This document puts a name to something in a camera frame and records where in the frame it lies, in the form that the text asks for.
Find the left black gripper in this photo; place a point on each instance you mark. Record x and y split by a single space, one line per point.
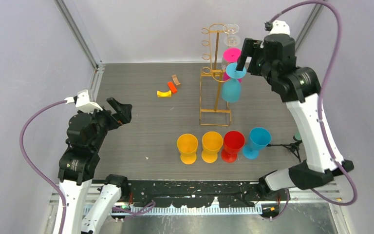
123 116

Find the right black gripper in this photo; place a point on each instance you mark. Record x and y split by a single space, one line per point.
251 48

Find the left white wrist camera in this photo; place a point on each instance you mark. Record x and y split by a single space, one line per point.
84 102

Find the yellow wine glass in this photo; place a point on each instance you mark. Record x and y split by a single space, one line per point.
212 142
187 145

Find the clear wine glass front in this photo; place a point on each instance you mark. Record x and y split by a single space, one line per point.
231 40

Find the gold wine glass rack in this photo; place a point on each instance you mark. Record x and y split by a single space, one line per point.
213 111

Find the pink plastic wine glass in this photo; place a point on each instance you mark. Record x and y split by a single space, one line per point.
231 72

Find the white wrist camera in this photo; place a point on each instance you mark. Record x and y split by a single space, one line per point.
277 27
84 102

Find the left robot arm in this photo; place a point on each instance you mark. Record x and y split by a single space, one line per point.
85 135

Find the yellow arch block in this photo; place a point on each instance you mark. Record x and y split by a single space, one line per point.
166 94

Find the yellow wine glass front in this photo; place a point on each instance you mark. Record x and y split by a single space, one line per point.
212 142

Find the clear wine glass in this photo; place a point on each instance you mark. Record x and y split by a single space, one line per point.
231 40
230 29

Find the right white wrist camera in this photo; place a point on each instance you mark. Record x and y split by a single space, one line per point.
277 27

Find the red plastic wine glass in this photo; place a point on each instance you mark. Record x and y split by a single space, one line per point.
233 143

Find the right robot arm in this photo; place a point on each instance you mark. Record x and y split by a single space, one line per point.
299 88

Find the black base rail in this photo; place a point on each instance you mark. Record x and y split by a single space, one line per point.
135 198

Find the brown arch block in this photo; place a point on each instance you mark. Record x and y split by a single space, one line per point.
175 80

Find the orange block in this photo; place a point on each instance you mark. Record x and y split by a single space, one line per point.
172 87

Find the mint green bottle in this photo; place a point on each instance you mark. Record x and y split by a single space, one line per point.
297 136

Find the clear wine glass rear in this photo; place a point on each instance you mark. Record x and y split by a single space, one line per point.
230 29

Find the blue wine glass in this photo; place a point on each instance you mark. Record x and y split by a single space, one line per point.
258 139
231 89

